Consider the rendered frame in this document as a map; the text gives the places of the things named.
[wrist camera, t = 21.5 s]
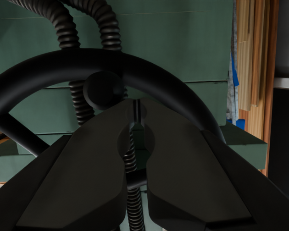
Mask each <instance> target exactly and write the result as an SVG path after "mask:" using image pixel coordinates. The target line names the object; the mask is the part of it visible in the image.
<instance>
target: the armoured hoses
mask: <svg viewBox="0 0 289 231"><path fill-rule="evenodd" d="M7 1H9V2H12V3H13V4H16V5H18V6H20V7H22V8H25V9H26V10H30V11H31V12H34V13H35V14H38V15H40V16H43V17H44V18H47V19H48V20H50V22H51V23H52V25H53V26H54V27H55V30H56V31H57V32H56V35H57V36H58V39H57V41H58V42H60V44H59V47H60V48H61V50H65V49H74V48H80V47H79V46H80V45H81V44H80V42H78V41H79V36H77V34H78V31H77V30H76V29H75V28H76V24H75V23H74V22H73V17H72V16H71V15H70V14H69V10H68V9H67V8H66V7H64V5H63V4H67V5H68V6H71V7H72V8H75V9H76V10H77V11H81V12H82V13H85V14H86V15H90V17H92V18H93V19H94V20H95V21H96V23H97V24H98V28H99V29H100V30H99V32H100V33H101V36H100V38H101V39H102V42H101V44H102V45H103V47H102V49H105V50H113V51H118V52H122V51H121V50H122V46H121V45H120V44H121V43H122V41H121V40H120V37H121V35H120V34H119V32H120V28H119V27H118V25H119V22H118V20H117V19H116V14H115V12H113V11H112V7H111V5H108V4H107V1H106V0H7ZM62 3H63V4H62ZM84 83H85V80H76V81H69V84H68V85H69V86H70V87H71V88H70V91H71V92H72V93H71V96H72V97H73V99H72V101H73V102H74V104H73V106H74V107H75V111H76V116H77V117H78V118H77V121H78V122H79V123H78V125H79V126H80V127H81V126H82V125H83V124H84V123H85V122H87V121H88V120H90V119H91V118H93V117H94V116H95V115H94V113H95V111H94V110H93V107H92V106H90V105H89V104H88V103H87V101H86V100H85V98H84V95H83V85H84ZM126 87H127V86H126V85H124V88H125V92H124V96H123V99H122V100H121V101H120V102H122V101H124V100H125V99H127V98H128V94H127V91H128V90H127V89H126ZM132 129H133V128H131V130H130V131H129V132H130V144H131V147H130V149H129V150H128V151H127V153H126V154H125V155H124V157H123V161H124V163H125V171H126V173H129V172H132V171H137V170H138V169H137V165H136V164H137V161H136V157H135V155H136V153H135V148H134V140H133V132H132ZM127 214H128V223H129V227H130V228H129V229H130V231H145V225H144V218H143V211H142V202H141V194H140V187H138V188H135V189H131V190H128V197H127Z"/></svg>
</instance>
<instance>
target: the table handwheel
mask: <svg viewBox="0 0 289 231"><path fill-rule="evenodd" d="M100 71H111V72H113V73H115V74H117V75H118V76H119V77H120V78H121V79H122V81H123V83H124V85H126V86H129V87H132V88H134V89H137V90H139V91H141V92H143V93H145V94H147V95H149V96H151V97H153V98H155V99H156V100H158V101H159V102H161V103H162V104H163V105H165V106H166V107H167V108H169V109H171V110H173V111H175V112H177V113H179V114H180V115H182V116H183V117H185V118H186V119H188V120H189V121H190V122H192V123H193V124H194V125H196V126H197V127H198V128H199V129H200V130H209V131H210V132H212V133H213V134H214V135H215V136H217V137H218V138H219V139H220V140H222V141H223V142H224V143H225V144H226V141H225V139H224V136H223V134H222V131H221V129H220V127H219V125H218V123H217V121H216V119H215V118H214V116H213V115H212V113H211V112H210V110H209V109H208V108H207V106H206V105H205V104H204V102H203V101H202V100H201V99H200V98H199V96H198V95H197V94H196V93H195V92H194V91H193V90H192V89H190V88H189V87H188V86H187V85H186V84H185V83H183V82H182V81H181V80H180V79H178V78H177V77H176V76H174V75H173V74H171V73H170V72H168V71H166V70H165V69H163V68H161V67H159V66H157V65H155V64H153V63H151V62H149V61H147V60H144V59H142V58H139V57H136V56H134V55H130V54H126V53H123V52H118V51H113V50H108V49H95V48H74V49H62V50H56V51H52V52H48V53H44V54H41V55H37V56H35V57H32V58H29V59H27V60H24V61H22V62H20V63H18V64H16V65H14V66H13V67H11V68H9V69H7V70H6V71H4V72H3V73H1V74H0V131H1V132H2V133H4V134H5V135H6V136H8V137H9V138H11V139H12V140H13V141H15V142H16V143H18V144H19V145H21V146H22V147H23V148H25V149H26V150H27V151H29V152H30V153H32V154H33V155H34V156H35V157H38V156H39V155H40V154H41V153H42V152H44V151H45V150H46V149H47V148H48V147H49V146H50V145H48V144H47V143H46V142H44V141H43V140H42V139H40V138H39V137H38V136H37V135H35V134H34V133H33V132H31V131H30V130H29V129H28V128H26V127H25V126H24V125H23V124H22V123H20V122H19V121H18V120H17V119H15V118H14V117H13V116H11V115H10V114H9V112H10V111H11V110H12V109H13V108H14V107H15V106H16V105H17V104H18V103H20V102H21V101H22V100H24V99H25V98H26V97H28V96H30V95H32V94H33V93H35V92H37V91H39V90H42V89H44V88H46V87H49V86H51V85H55V84H58V83H63V82H68V81H76V80H86V79H87V78H88V77H89V76H90V75H91V74H93V73H95V72H100ZM126 180H127V189H128V190H131V189H135V188H138V187H141V186H144V185H147V174H146V168H144V169H140V170H136V171H132V172H129V173H126Z"/></svg>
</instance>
